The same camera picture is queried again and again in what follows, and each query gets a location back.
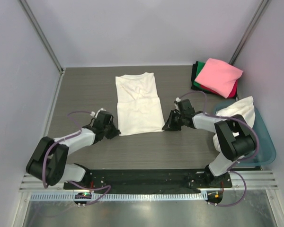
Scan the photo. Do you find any blue plastic basket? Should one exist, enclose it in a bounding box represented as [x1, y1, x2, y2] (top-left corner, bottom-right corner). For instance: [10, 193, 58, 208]
[213, 100, 277, 167]

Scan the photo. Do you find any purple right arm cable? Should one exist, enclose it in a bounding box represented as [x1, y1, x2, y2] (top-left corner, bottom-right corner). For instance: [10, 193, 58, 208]
[176, 90, 260, 208]

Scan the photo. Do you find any left aluminium frame post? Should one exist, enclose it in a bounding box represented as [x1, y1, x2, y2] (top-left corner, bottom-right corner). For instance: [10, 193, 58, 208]
[18, 0, 65, 75]

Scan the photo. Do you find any white t shirt red print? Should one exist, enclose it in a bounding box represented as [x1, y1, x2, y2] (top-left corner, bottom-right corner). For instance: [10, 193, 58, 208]
[115, 72, 165, 136]

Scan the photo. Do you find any white crumpled t shirt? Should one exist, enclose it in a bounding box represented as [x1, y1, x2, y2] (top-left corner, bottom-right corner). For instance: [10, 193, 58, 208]
[212, 95, 256, 152]

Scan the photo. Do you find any black folded t shirt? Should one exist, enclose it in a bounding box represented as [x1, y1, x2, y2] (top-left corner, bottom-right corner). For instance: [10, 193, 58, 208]
[191, 61, 214, 94]

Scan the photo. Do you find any right aluminium frame post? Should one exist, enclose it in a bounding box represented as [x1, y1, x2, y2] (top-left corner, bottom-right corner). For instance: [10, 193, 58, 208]
[229, 0, 271, 65]

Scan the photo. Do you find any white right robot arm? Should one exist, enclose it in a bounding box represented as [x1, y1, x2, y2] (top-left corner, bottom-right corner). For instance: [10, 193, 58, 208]
[162, 99, 259, 181]

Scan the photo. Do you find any aluminium front rail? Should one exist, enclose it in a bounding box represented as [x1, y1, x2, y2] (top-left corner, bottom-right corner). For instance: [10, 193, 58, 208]
[19, 170, 278, 192]

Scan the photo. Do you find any aluminium frame post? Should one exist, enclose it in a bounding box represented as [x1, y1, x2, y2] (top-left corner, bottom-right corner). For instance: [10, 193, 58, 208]
[18, 0, 65, 75]
[229, 0, 271, 65]

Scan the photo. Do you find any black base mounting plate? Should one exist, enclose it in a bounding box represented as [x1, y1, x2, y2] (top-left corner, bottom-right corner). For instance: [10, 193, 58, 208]
[77, 169, 232, 194]

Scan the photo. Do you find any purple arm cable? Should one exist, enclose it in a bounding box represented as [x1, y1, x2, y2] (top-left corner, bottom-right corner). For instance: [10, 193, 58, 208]
[41, 110, 112, 205]
[176, 90, 260, 208]

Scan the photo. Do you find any red folded t shirt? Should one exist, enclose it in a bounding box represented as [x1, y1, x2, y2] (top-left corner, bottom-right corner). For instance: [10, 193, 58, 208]
[200, 80, 238, 98]

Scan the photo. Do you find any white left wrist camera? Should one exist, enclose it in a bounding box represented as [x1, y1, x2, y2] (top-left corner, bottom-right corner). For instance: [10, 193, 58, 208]
[90, 108, 106, 118]

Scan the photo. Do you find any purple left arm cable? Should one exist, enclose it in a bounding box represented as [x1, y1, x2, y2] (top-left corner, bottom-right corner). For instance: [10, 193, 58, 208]
[41, 110, 112, 205]

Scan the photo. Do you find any white slotted cable duct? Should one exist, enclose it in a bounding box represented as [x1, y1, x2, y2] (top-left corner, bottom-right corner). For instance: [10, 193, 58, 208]
[30, 191, 207, 201]

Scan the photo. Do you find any green folded t shirt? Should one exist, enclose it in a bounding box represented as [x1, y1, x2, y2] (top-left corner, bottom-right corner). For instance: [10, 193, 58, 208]
[194, 61, 205, 88]

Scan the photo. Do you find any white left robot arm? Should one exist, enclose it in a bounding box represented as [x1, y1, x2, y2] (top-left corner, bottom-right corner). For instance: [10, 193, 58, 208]
[26, 109, 120, 188]

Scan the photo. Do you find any pink folded t shirt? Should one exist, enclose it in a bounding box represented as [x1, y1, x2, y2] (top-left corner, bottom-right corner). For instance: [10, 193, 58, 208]
[195, 58, 243, 98]

